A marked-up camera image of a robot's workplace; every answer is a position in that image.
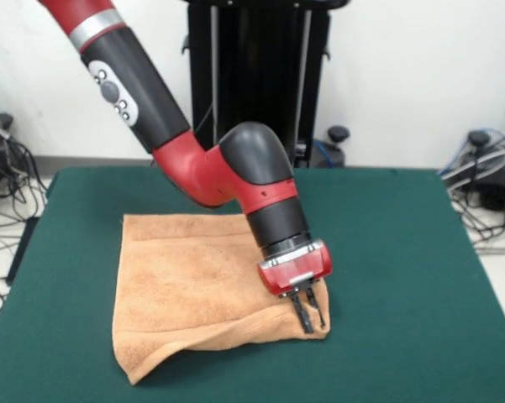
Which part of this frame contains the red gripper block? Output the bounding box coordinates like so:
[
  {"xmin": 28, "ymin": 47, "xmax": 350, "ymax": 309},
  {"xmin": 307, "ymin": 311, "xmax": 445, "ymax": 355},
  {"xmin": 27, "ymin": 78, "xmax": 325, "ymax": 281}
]
[{"xmin": 257, "ymin": 238, "xmax": 334, "ymax": 336}]

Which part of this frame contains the tan terry towel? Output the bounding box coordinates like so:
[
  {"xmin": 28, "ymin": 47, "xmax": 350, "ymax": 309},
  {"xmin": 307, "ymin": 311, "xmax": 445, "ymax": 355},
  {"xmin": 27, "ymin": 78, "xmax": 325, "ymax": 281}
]
[{"xmin": 110, "ymin": 212, "xmax": 333, "ymax": 387}]

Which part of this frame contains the dark green table cloth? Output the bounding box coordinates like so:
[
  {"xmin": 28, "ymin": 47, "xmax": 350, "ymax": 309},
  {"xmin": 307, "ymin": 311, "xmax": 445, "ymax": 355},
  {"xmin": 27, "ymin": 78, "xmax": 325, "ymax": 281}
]
[{"xmin": 0, "ymin": 166, "xmax": 505, "ymax": 403}]

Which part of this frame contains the grey floor stand base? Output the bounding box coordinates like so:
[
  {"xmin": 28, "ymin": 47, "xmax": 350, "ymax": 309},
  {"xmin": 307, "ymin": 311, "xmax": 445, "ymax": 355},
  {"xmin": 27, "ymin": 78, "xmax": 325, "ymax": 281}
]
[{"xmin": 440, "ymin": 128, "xmax": 505, "ymax": 212}]

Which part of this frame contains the blue pedestal cable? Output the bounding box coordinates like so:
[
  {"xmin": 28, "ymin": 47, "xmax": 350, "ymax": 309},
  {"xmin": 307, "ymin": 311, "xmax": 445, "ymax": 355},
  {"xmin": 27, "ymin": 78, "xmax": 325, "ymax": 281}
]
[{"xmin": 312, "ymin": 139, "xmax": 342, "ymax": 168}]

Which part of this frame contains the black floor cable tangle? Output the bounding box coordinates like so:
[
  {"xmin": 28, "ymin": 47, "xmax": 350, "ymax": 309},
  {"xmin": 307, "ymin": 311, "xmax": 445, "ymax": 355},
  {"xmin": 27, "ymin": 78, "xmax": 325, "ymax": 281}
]
[
  {"xmin": 0, "ymin": 138, "xmax": 48, "ymax": 341},
  {"xmin": 448, "ymin": 195, "xmax": 505, "ymax": 258}
]

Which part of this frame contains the blue floor cable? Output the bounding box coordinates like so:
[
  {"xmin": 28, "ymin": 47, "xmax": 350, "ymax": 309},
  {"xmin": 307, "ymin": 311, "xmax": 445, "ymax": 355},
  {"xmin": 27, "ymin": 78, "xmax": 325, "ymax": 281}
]
[{"xmin": 438, "ymin": 128, "xmax": 505, "ymax": 177}]

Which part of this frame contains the black pedestal cable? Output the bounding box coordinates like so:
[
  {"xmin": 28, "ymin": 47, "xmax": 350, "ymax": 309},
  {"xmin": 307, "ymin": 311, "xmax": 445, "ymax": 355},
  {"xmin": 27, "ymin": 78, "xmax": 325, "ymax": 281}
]
[{"xmin": 192, "ymin": 102, "xmax": 216, "ymax": 136}]

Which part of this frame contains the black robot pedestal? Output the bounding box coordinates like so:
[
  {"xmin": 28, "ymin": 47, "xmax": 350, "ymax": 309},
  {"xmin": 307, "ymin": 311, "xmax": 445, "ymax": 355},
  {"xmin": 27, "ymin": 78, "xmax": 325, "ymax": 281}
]
[{"xmin": 178, "ymin": 0, "xmax": 350, "ymax": 170}]

